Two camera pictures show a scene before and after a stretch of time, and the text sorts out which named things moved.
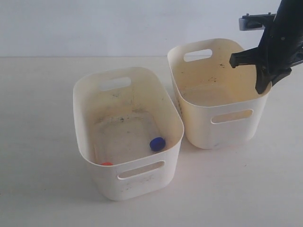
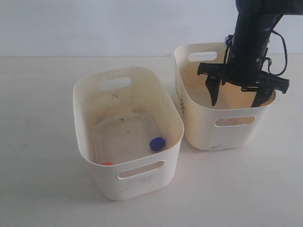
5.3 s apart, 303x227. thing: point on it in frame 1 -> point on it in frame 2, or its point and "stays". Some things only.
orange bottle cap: (107, 163) stays
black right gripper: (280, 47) -> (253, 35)
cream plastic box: (219, 106) stays
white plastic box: (130, 131) stays
